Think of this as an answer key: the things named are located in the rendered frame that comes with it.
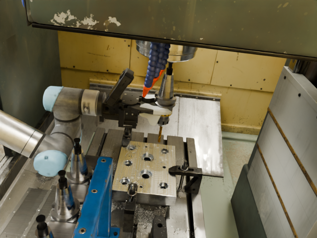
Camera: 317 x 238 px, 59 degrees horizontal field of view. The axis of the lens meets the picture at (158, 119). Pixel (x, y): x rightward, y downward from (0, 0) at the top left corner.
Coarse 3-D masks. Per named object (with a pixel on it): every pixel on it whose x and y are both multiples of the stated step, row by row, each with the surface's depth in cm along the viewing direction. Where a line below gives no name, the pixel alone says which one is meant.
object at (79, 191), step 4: (72, 184) 69; (76, 184) 69; (80, 184) 69; (72, 188) 68; (76, 188) 68; (80, 188) 68; (84, 188) 68; (72, 192) 67; (76, 192) 67; (80, 192) 67; (84, 192) 67; (76, 196) 66; (80, 196) 66; (84, 196) 66; (80, 200) 65
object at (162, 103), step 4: (156, 92) 81; (156, 96) 79; (156, 100) 79; (160, 100) 78; (164, 100) 78; (168, 100) 78; (172, 100) 78; (156, 104) 80; (160, 104) 79; (164, 104) 79; (168, 104) 79; (172, 104) 80; (164, 108) 79; (168, 108) 79
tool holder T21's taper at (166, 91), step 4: (164, 76) 77; (168, 76) 76; (172, 76) 76; (164, 80) 77; (168, 80) 76; (172, 80) 77; (164, 84) 77; (168, 84) 77; (172, 84) 77; (160, 88) 78; (164, 88) 77; (168, 88) 77; (172, 88) 78; (160, 92) 78; (164, 92) 78; (168, 92) 78; (172, 92) 78; (160, 96) 79; (164, 96) 78; (168, 96) 78; (172, 96) 79
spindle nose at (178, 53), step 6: (138, 42) 69; (144, 42) 67; (150, 42) 65; (138, 48) 70; (144, 48) 67; (174, 48) 65; (180, 48) 65; (186, 48) 66; (192, 48) 68; (144, 54) 68; (168, 54) 66; (174, 54) 66; (180, 54) 66; (186, 54) 67; (192, 54) 69; (168, 60) 67; (174, 60) 67; (180, 60) 68; (186, 60) 69
